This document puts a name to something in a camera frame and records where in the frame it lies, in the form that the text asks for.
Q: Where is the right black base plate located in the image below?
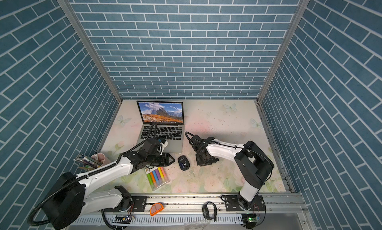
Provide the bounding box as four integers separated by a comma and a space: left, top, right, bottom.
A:
220, 194, 266, 212

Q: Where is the aluminium front rail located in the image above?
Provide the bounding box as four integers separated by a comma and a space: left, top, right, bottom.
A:
53, 193, 317, 230

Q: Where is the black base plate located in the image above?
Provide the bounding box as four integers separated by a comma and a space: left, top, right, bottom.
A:
220, 194, 266, 212
104, 196, 147, 213

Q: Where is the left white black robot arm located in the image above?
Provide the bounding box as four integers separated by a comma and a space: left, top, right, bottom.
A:
27, 124, 175, 230

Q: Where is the black wireless mouse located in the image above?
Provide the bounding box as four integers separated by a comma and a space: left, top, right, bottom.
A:
178, 155, 190, 171

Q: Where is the small circuit board with wires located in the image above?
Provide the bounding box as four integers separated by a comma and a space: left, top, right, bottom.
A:
112, 215, 135, 225

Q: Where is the orange semicircular tool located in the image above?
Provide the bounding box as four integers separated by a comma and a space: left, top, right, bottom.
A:
150, 202, 164, 217

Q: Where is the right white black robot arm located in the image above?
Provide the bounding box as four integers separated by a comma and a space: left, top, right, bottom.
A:
185, 131, 274, 210

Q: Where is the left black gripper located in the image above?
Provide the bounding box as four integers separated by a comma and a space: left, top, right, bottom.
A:
146, 153, 177, 166

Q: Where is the pink pen holder cup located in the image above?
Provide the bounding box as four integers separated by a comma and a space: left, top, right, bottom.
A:
74, 153, 107, 170

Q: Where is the black wristwatch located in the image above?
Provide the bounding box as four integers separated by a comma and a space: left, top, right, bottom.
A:
202, 201, 217, 222

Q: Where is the silver laptop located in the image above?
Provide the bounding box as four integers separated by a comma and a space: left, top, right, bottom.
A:
137, 101, 185, 153

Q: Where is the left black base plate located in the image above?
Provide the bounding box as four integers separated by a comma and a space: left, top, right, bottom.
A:
104, 196, 147, 213

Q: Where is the pack of coloured highlighters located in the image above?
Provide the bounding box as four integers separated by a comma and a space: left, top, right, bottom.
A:
145, 167, 169, 191

